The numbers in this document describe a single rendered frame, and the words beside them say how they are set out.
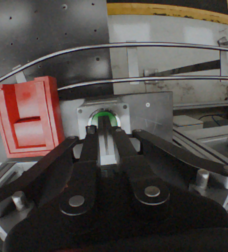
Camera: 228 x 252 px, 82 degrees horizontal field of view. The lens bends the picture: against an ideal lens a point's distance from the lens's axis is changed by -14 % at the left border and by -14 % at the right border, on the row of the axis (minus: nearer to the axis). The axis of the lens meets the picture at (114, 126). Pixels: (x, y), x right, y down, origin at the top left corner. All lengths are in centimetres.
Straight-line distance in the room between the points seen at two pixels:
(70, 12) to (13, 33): 23
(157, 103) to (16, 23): 59
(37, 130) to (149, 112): 25
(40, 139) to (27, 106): 8
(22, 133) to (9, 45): 42
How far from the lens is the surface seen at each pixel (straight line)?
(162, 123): 38
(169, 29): 147
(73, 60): 58
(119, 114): 22
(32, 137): 34
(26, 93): 37
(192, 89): 150
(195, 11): 167
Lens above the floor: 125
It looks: 75 degrees down
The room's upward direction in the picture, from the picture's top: 160 degrees clockwise
